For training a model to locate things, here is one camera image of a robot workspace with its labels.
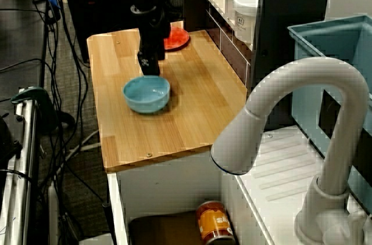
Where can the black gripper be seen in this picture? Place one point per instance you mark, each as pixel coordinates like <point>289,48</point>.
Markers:
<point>152,33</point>

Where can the light blue bowl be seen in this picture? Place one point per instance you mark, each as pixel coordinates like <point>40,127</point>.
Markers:
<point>145,97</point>

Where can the red plate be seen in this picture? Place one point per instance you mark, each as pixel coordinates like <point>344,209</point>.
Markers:
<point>178,39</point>

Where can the black computer tower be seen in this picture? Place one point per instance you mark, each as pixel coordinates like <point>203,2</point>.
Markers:
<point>98,18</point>

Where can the dark tile backsplash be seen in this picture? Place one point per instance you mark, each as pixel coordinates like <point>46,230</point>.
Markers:
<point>229,50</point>

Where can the white jar with printed label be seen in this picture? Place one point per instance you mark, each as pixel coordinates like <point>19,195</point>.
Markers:
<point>245,15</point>

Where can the blue plug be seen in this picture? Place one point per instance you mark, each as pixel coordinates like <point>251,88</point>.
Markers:
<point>52,1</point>

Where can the green clamp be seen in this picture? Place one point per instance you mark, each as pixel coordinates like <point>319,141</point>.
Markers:
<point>35,97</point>

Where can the white toy sink unit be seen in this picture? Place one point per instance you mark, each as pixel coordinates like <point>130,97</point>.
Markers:
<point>174,187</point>

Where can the teal plastic bin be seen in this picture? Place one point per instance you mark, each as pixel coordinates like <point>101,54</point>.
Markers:
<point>305,102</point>

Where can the orange soup can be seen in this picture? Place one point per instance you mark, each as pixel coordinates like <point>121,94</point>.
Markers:
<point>215,224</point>

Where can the grey toy faucet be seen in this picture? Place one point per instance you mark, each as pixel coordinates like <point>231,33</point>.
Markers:
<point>346,140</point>

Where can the dark grey post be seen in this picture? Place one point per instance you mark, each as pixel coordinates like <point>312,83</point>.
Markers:
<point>290,53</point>

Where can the silver aluminium frame rail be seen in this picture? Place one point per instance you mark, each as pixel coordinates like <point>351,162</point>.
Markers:
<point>27,155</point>

